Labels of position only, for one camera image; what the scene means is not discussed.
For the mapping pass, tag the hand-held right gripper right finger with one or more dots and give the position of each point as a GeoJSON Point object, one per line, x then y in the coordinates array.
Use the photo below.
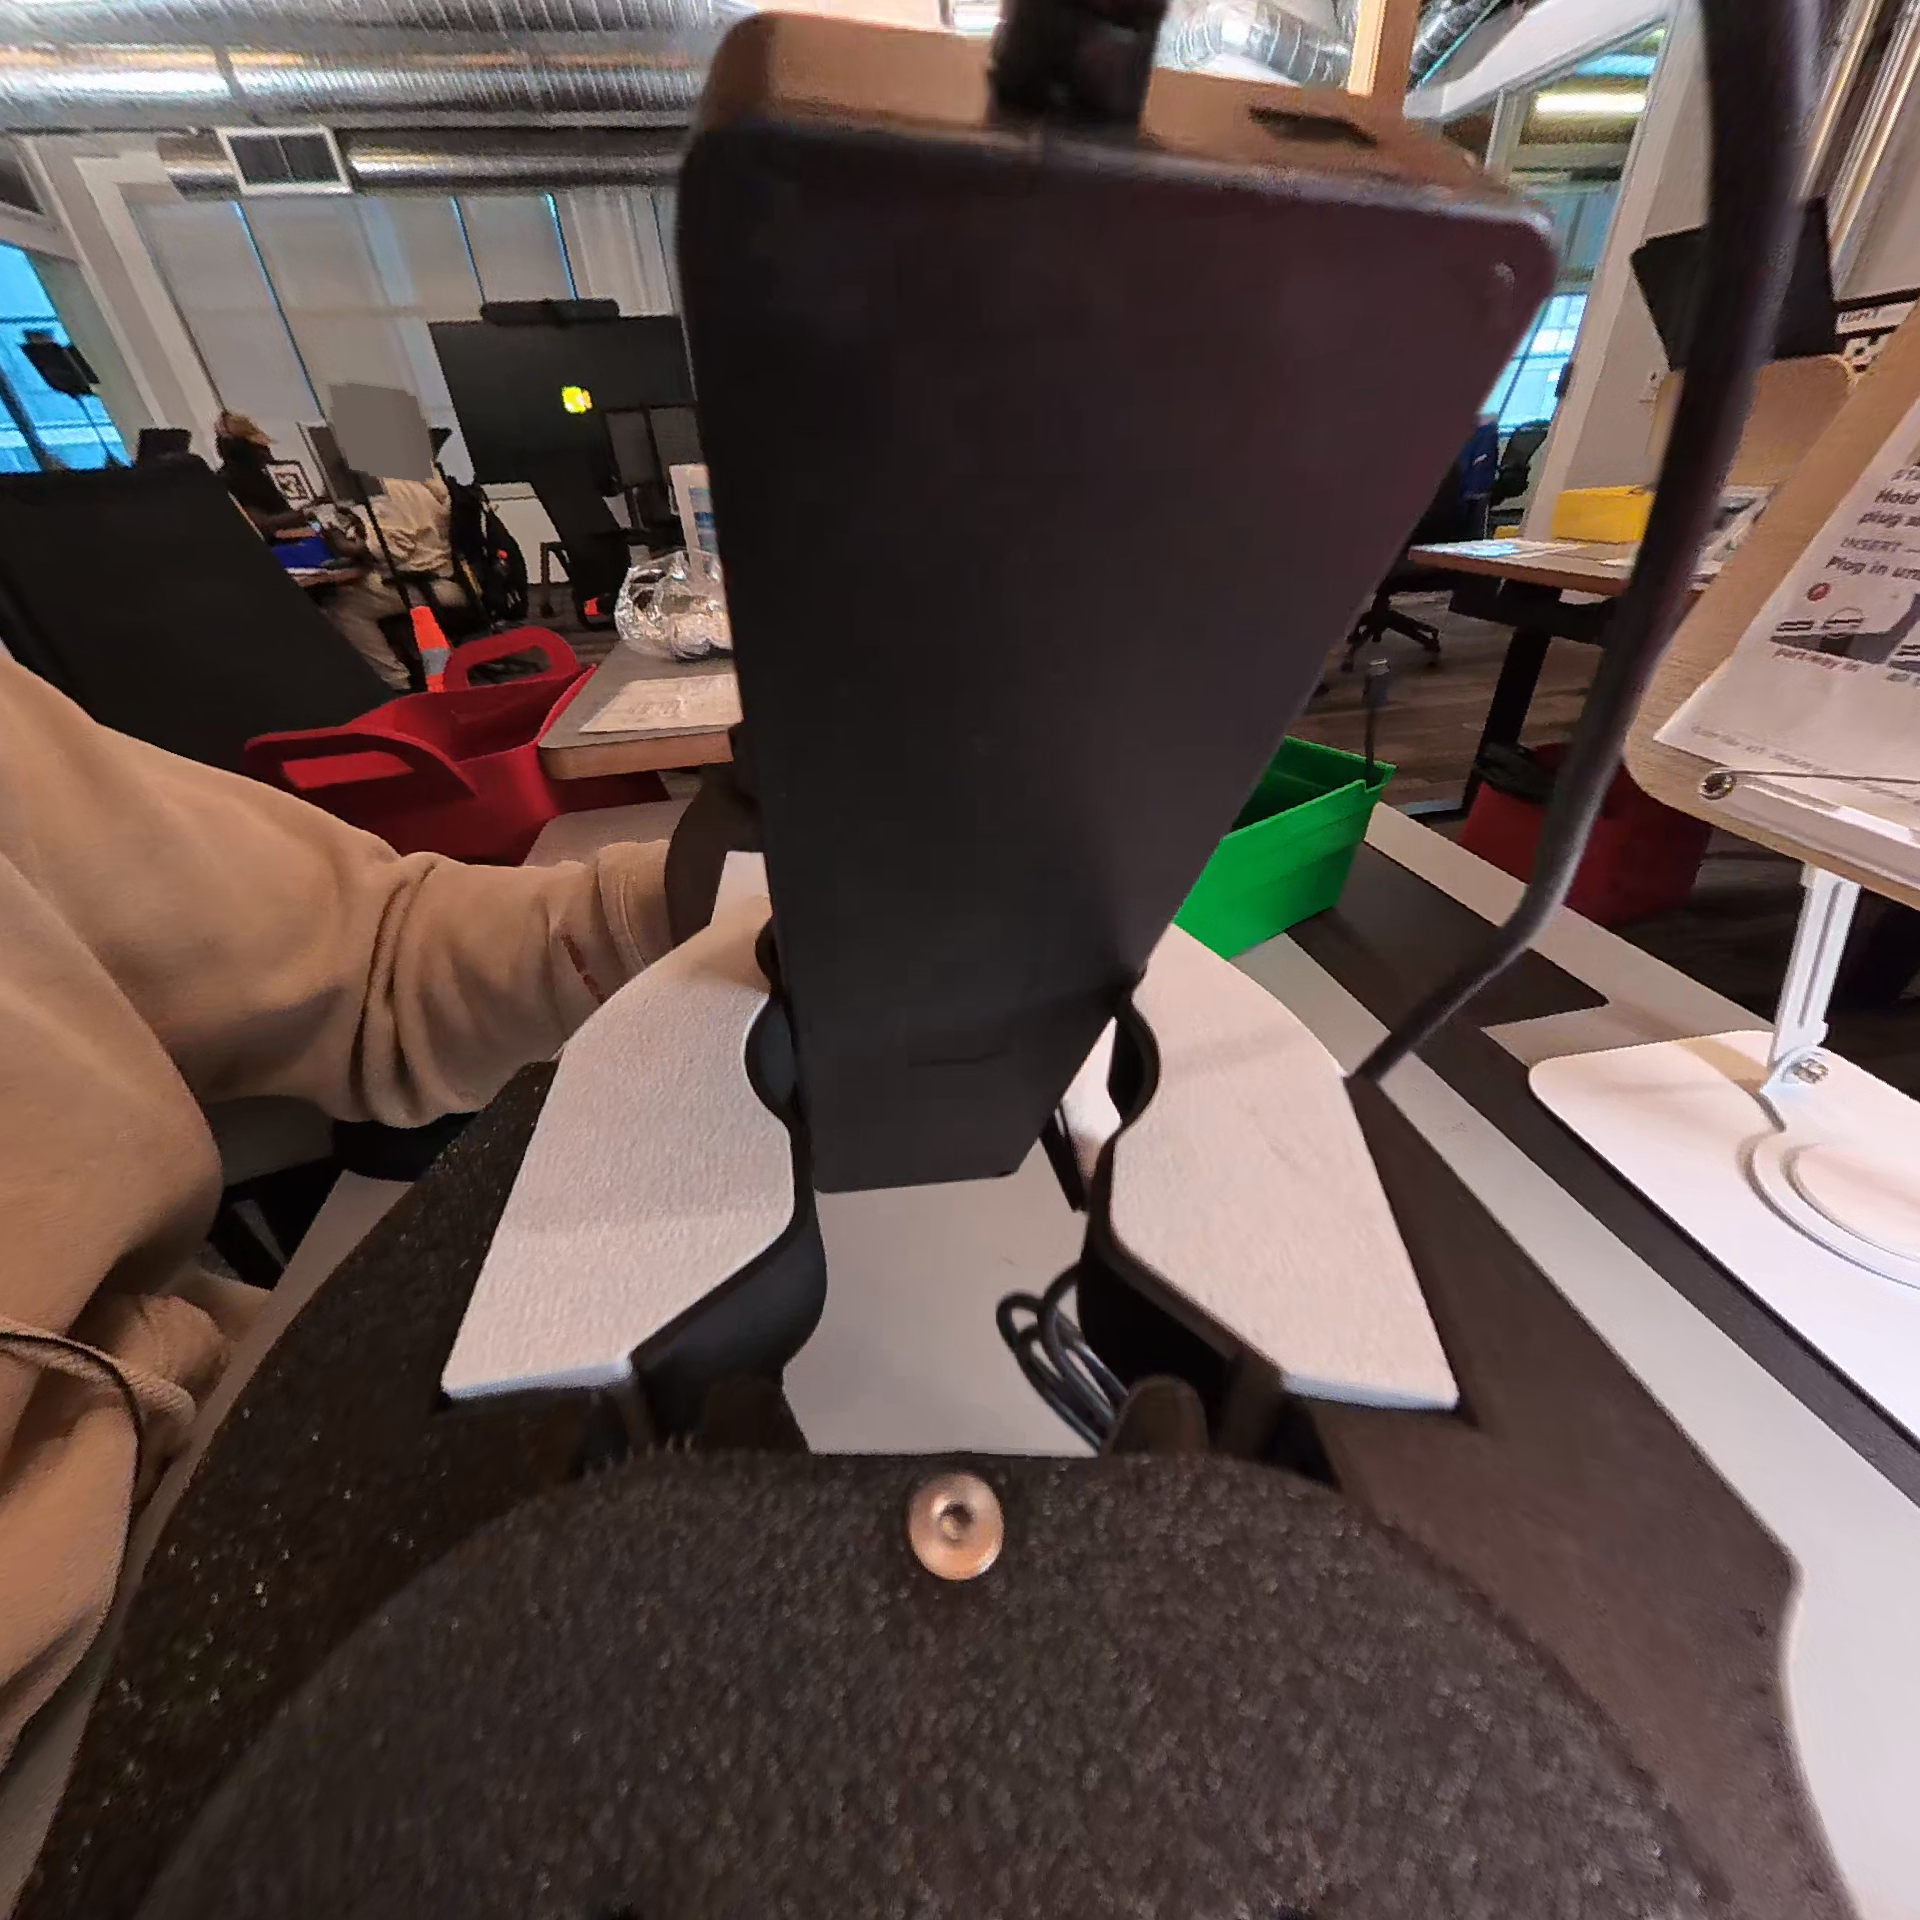
{"type": "Point", "coordinates": [1277, 1202]}

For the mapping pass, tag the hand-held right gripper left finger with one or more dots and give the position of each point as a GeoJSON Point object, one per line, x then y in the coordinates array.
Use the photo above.
{"type": "Point", "coordinates": [629, 1186]}

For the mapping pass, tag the green plastic bin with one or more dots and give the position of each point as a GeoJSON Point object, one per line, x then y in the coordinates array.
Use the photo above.
{"type": "Point", "coordinates": [1277, 870]}

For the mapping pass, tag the black usb hub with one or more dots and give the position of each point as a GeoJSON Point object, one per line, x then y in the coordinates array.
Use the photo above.
{"type": "Point", "coordinates": [1080, 601]}

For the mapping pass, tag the person's left forearm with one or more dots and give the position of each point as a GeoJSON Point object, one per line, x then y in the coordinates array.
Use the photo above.
{"type": "Point", "coordinates": [375, 962]}

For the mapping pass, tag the grey table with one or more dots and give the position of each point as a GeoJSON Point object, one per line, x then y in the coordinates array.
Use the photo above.
{"type": "Point", "coordinates": [629, 745]}

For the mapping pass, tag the crumpled clear plastic bag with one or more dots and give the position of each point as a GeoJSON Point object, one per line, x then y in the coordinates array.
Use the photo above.
{"type": "Point", "coordinates": [674, 609]}

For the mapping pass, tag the red plastic basket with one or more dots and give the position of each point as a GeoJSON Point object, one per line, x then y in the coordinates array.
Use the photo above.
{"type": "Point", "coordinates": [434, 764]}

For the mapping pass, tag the orange traffic cone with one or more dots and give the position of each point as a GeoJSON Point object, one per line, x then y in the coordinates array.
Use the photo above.
{"type": "Point", "coordinates": [433, 652]}

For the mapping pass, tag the white metal stand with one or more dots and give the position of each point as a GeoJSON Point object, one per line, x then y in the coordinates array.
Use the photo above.
{"type": "Point", "coordinates": [1650, 1109]}

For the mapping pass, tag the red plastic bin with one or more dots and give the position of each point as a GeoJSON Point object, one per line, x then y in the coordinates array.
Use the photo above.
{"type": "Point", "coordinates": [1634, 855]}

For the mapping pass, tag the large black screen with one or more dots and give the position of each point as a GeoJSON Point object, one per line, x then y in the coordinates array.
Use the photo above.
{"type": "Point", "coordinates": [523, 390]}

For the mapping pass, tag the person's arm in beige sleeve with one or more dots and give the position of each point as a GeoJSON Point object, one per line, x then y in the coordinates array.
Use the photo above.
{"type": "Point", "coordinates": [75, 1426]}

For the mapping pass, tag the black office chair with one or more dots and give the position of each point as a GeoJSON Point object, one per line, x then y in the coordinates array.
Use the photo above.
{"type": "Point", "coordinates": [1395, 601]}

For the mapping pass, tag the black partition panel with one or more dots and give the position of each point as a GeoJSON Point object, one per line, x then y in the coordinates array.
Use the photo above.
{"type": "Point", "coordinates": [149, 601]}

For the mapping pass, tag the wooden table with black legs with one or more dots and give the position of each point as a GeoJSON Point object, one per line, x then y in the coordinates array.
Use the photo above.
{"type": "Point", "coordinates": [1515, 558]}

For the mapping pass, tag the yellow plastic bin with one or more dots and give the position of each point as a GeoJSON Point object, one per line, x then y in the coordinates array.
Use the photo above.
{"type": "Point", "coordinates": [1605, 513]}

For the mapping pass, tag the printed instruction sheet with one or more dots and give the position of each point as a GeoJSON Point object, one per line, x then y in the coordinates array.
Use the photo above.
{"type": "Point", "coordinates": [1846, 630]}

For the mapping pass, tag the wooden display board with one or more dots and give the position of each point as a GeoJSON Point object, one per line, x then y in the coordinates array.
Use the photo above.
{"type": "Point", "coordinates": [1770, 451]}

